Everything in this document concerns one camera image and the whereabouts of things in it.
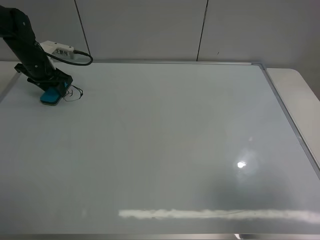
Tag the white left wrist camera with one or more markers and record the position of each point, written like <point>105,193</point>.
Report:
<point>59,50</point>

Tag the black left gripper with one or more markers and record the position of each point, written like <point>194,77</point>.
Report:
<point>52,81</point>

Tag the white whiteboard with aluminium frame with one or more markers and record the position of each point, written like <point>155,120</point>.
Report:
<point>156,151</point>

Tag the black marker scribble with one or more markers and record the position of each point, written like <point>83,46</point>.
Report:
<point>73,94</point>

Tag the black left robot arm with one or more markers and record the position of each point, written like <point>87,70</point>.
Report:
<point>17,33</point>

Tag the blue whiteboard eraser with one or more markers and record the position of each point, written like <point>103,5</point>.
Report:
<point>51,97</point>

